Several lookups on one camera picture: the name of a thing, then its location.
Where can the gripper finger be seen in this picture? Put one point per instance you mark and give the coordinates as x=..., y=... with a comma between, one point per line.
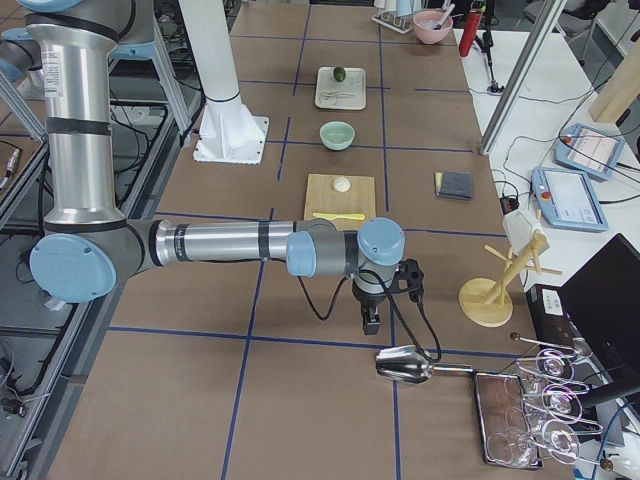
x=370, y=320

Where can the blue teach pendant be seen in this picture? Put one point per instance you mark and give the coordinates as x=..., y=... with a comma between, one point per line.
x=567, y=199
x=592, y=151

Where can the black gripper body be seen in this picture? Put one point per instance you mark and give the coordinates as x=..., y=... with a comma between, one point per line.
x=369, y=302

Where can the far blue teach pendant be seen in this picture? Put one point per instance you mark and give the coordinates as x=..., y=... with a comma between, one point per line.
x=592, y=151

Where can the grey folded cloth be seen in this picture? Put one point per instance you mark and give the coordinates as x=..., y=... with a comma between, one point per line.
x=454, y=185

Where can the pink bowl with ice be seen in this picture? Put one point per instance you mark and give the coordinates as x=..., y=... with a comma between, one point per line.
x=428, y=28

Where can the light green bowl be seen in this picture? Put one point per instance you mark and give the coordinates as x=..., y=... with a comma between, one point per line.
x=337, y=135

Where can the tray with glasses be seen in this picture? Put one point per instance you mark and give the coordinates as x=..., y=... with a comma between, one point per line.
x=531, y=410

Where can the black monitor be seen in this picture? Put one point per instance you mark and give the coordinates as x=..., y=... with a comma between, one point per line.
x=602, y=301

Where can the wooden mug tree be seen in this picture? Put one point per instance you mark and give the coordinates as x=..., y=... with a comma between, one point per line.
x=486, y=302

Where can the metal scoop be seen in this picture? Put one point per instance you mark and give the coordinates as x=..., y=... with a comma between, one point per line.
x=407, y=365

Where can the wooden cutting board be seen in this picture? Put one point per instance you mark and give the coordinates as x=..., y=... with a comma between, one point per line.
x=322, y=197

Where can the near blue teach pendant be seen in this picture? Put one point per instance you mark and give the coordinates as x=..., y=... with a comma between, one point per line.
x=567, y=199

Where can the cream bear tray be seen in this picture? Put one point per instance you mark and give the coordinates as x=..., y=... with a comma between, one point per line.
x=349, y=94

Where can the red bottle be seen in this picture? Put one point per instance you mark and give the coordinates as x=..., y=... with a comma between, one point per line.
x=470, y=30

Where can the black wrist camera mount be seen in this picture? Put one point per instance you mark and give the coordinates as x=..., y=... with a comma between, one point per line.
x=411, y=278

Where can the green lime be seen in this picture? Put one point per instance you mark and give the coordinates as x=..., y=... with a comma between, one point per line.
x=339, y=74

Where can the white pedestal column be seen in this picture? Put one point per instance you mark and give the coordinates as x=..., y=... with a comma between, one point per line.
x=228, y=132

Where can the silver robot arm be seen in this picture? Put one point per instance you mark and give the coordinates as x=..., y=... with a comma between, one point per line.
x=90, y=246

